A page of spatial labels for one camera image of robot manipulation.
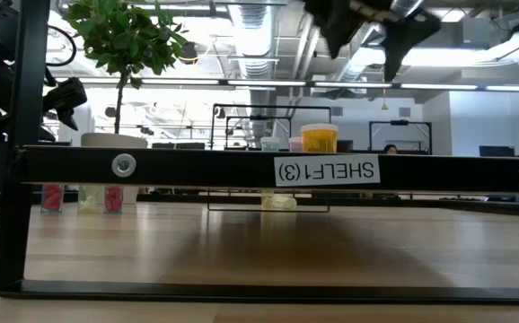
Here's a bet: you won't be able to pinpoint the silver round bolt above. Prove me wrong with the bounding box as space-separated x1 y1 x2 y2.
110 153 137 179

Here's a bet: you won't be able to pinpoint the white shelf label sticker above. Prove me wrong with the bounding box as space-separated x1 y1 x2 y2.
273 153 382 188

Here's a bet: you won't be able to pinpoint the clear bottle red pills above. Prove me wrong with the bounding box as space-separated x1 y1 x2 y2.
103 184 125 214
40 184 65 214

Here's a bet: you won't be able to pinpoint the small green leafy tree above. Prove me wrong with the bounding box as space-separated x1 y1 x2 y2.
61 0 189 135

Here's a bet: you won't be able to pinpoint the pale yellow pill bottle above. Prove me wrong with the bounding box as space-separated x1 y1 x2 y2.
260 189 298 212

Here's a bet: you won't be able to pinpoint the clear bottle yellow pills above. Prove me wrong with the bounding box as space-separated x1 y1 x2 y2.
77 184 104 214

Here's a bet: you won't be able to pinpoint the silver spiral air duct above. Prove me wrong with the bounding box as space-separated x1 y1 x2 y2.
228 3 278 144

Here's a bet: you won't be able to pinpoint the silver slanted air duct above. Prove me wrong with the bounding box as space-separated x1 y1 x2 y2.
330 0 425 82

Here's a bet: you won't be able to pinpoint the small teal pill bottle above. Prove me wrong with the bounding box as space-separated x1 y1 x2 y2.
259 135 282 153

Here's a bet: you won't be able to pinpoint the large orange pill bottle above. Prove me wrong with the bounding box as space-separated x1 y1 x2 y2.
300 123 339 154

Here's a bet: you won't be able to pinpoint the black aluminium table frame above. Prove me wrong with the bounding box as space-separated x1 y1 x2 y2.
136 191 519 221

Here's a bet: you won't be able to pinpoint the black metal frame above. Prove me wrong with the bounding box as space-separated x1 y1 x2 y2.
368 119 434 155

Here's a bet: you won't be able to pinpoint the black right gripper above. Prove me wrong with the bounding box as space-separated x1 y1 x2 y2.
304 0 443 83

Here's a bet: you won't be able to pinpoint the black hanging ceiling lamp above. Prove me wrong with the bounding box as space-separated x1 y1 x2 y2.
178 41 200 65

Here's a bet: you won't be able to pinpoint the white round plant pot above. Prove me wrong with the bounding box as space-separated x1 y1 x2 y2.
80 132 149 206

